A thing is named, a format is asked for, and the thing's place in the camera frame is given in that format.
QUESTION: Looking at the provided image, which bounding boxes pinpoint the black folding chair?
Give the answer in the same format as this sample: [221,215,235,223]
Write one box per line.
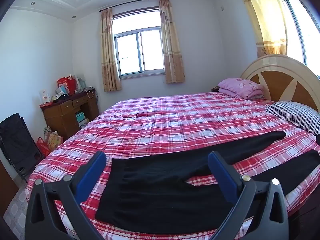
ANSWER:
[0,113,45,180]

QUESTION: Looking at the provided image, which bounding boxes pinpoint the red plastic bag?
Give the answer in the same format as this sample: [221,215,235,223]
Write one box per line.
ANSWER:
[37,137,52,157]

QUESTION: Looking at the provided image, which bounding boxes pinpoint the wooden desk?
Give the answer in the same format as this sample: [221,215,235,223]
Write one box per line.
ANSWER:
[40,88,100,140]

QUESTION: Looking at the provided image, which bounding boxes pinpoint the stack of teal boxes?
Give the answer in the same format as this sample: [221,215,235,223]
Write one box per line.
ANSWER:
[76,111,87,128]

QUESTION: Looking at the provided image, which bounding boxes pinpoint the red gift bag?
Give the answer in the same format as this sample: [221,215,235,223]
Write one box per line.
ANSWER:
[57,74,76,95]

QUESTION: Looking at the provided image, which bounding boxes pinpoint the cream and wood headboard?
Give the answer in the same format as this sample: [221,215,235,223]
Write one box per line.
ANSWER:
[239,54,320,113]

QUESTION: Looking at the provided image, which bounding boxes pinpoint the striped pillow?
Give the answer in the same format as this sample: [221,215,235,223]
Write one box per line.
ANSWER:
[264,101,320,135]

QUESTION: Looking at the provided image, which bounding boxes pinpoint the sliding window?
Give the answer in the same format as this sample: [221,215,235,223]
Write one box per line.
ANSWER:
[113,26,167,78]

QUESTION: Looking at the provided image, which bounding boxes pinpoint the floral bag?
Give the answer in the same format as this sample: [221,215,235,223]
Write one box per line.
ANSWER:
[44,126,63,152]

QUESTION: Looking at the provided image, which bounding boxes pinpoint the black curtain rod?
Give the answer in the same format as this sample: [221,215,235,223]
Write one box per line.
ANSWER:
[99,0,172,12]

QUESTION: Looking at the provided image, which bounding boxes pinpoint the white card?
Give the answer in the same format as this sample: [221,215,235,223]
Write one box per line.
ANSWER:
[39,90,50,105]

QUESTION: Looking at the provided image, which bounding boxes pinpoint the brown wooden door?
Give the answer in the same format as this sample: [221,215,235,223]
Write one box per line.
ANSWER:
[0,159,20,217]

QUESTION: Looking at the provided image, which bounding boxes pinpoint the yellow curtain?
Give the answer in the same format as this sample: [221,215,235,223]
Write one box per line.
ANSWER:
[234,0,288,57]

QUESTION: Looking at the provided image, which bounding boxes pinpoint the pink folded quilt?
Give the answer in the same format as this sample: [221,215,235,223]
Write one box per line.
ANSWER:
[217,77,265,99]

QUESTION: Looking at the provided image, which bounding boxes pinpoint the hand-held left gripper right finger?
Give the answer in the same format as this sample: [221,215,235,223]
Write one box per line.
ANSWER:
[207,151,290,240]

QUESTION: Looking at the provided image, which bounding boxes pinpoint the large side window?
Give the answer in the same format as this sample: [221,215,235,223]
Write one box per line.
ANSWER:
[279,0,320,75]

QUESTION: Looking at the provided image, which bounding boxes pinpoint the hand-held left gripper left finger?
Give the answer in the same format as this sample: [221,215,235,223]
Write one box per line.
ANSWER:
[24,151,107,240]

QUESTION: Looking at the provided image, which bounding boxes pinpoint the black pants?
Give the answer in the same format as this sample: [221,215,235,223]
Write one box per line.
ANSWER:
[95,131,320,232]

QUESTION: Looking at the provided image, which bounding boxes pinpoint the bed with red plaid sheet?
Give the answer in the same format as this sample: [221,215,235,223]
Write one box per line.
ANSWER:
[25,91,320,240]

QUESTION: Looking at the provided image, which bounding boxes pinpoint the beige floral curtain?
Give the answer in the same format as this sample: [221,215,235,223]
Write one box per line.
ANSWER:
[159,0,186,84]
[100,8,122,92]

